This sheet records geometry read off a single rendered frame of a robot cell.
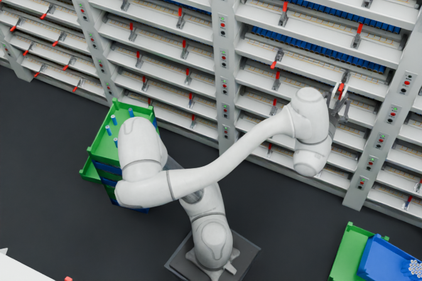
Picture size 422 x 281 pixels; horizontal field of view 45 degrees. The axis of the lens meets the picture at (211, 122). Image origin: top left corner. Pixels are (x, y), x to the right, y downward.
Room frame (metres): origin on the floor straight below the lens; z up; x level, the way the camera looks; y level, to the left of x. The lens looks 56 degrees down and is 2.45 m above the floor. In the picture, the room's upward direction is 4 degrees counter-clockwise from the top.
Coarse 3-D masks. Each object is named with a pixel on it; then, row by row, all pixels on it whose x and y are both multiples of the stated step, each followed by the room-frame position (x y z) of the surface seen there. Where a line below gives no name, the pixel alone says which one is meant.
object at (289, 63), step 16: (240, 32) 1.41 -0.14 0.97; (240, 48) 1.37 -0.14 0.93; (256, 48) 1.35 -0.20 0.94; (288, 64) 1.27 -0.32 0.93; (304, 64) 1.26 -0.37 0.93; (320, 64) 1.25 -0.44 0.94; (320, 80) 1.21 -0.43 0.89; (336, 80) 1.17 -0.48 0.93; (352, 80) 1.16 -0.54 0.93; (368, 80) 1.15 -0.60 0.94; (368, 96) 1.12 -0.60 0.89; (384, 96) 1.08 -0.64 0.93
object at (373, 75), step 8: (256, 40) 1.38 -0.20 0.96; (264, 40) 1.36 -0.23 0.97; (272, 40) 1.36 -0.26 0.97; (280, 48) 1.33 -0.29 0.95; (288, 48) 1.31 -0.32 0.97; (296, 48) 1.31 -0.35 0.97; (304, 56) 1.28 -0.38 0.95; (312, 56) 1.26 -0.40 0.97; (320, 56) 1.26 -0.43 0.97; (328, 64) 1.23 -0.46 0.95; (336, 64) 1.22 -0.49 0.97; (344, 64) 1.21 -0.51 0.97; (360, 72) 1.17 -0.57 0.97; (368, 72) 1.17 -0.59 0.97; (384, 80) 1.13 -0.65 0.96
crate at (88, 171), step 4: (88, 160) 1.42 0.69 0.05; (88, 164) 1.41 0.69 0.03; (92, 164) 1.42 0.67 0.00; (84, 168) 1.38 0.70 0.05; (88, 168) 1.40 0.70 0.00; (92, 168) 1.40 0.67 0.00; (80, 172) 1.33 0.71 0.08; (84, 172) 1.34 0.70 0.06; (88, 172) 1.37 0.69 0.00; (92, 172) 1.37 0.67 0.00; (96, 172) 1.37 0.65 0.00; (84, 176) 1.33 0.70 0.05; (88, 176) 1.32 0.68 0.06; (92, 176) 1.35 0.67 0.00; (96, 176) 1.34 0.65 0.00; (88, 180) 1.32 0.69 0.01; (92, 180) 1.31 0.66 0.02; (96, 180) 1.30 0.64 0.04; (100, 180) 1.29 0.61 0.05
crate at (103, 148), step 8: (112, 104) 1.43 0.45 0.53; (120, 104) 1.44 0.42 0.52; (128, 104) 1.42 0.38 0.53; (112, 112) 1.41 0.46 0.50; (120, 112) 1.42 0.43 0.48; (128, 112) 1.41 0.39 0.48; (136, 112) 1.41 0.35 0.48; (144, 112) 1.40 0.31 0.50; (152, 112) 1.37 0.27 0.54; (104, 120) 1.34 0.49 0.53; (120, 120) 1.37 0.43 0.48; (152, 120) 1.35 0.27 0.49; (104, 128) 1.32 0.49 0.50; (112, 128) 1.33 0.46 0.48; (96, 136) 1.26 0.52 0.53; (104, 136) 1.29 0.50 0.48; (112, 136) 1.28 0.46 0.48; (96, 144) 1.23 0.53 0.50; (104, 144) 1.24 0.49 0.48; (112, 144) 1.24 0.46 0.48; (88, 152) 1.17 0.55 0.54; (96, 152) 1.20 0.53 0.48; (104, 152) 1.20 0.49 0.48; (112, 152) 1.20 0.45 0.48; (96, 160) 1.16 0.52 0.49; (104, 160) 1.15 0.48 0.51; (112, 160) 1.13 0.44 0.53
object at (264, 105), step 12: (240, 96) 1.40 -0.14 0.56; (252, 96) 1.39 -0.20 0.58; (264, 96) 1.37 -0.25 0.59; (240, 108) 1.37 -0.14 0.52; (252, 108) 1.34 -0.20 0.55; (264, 108) 1.33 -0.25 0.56; (276, 108) 1.31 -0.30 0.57; (336, 132) 1.17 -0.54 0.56; (348, 132) 1.16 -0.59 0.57; (360, 132) 1.15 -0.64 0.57; (348, 144) 1.11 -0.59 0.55; (360, 144) 1.10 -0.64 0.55
